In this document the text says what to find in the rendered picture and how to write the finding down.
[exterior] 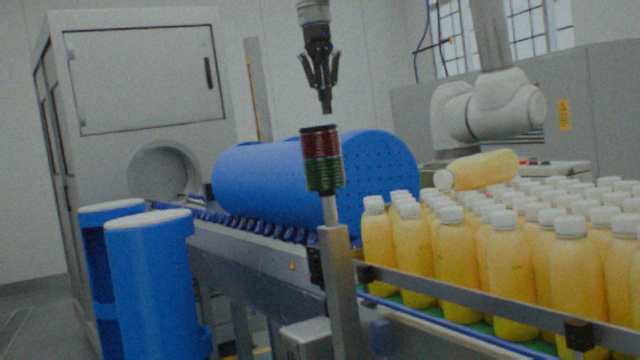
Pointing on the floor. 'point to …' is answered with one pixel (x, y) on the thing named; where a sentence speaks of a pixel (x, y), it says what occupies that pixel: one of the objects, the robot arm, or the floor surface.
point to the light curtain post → (258, 89)
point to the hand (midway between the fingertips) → (325, 101)
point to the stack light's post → (341, 292)
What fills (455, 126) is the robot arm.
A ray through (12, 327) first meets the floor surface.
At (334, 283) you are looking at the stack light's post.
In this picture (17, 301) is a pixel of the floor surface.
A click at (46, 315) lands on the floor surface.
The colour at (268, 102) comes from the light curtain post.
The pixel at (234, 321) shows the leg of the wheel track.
